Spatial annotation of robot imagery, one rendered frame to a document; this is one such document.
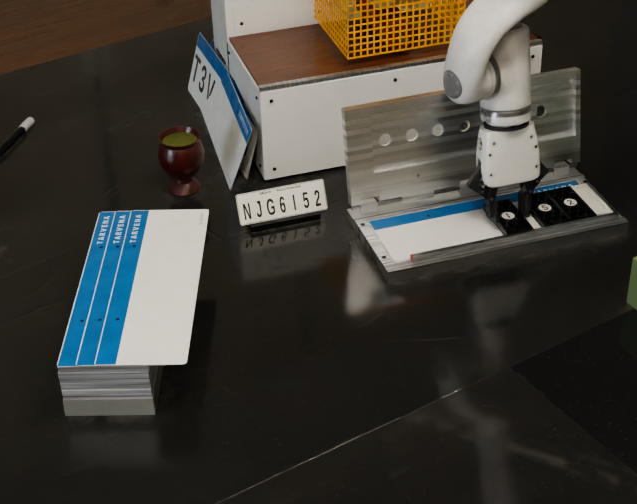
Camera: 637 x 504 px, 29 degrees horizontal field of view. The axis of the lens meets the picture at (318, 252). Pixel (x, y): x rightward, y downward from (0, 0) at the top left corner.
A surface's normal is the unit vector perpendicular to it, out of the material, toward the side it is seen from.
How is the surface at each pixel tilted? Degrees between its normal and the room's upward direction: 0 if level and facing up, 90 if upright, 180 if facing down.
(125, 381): 90
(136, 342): 0
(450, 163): 79
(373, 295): 0
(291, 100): 90
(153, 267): 0
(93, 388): 90
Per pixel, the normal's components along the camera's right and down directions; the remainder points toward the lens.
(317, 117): 0.31, 0.54
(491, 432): -0.02, -0.82
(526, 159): 0.29, 0.35
